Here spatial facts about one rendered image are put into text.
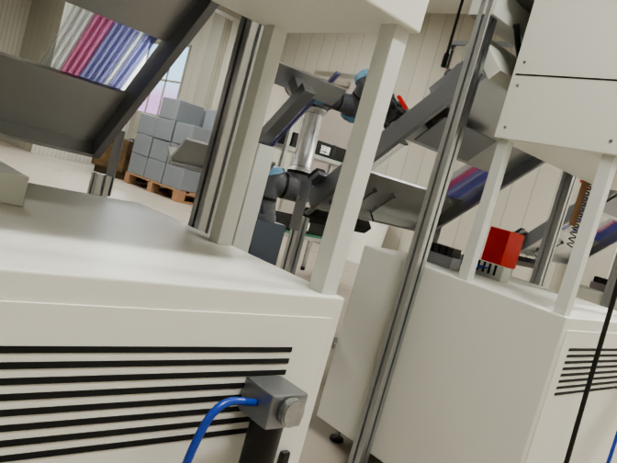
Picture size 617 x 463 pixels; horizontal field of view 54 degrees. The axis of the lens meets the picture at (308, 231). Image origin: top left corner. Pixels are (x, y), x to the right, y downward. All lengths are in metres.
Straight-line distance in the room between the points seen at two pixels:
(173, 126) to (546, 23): 7.14
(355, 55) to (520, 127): 6.40
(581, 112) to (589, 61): 0.12
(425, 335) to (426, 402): 0.18
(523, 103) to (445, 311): 0.57
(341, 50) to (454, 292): 6.67
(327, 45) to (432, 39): 1.58
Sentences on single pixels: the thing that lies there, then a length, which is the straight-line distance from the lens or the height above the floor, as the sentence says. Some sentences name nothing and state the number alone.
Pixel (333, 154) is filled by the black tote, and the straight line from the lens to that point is 4.69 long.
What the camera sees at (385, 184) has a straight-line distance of 2.13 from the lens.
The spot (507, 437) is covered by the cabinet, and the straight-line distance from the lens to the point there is 1.59.
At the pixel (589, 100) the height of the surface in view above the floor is 1.12.
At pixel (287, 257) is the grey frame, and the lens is 2.02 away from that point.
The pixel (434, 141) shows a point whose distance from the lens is 1.93.
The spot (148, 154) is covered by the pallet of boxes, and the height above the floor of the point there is 0.49.
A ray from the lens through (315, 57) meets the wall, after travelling 8.37.
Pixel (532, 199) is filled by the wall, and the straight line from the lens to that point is 6.39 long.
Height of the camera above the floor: 0.77
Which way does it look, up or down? 5 degrees down
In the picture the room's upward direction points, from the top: 15 degrees clockwise
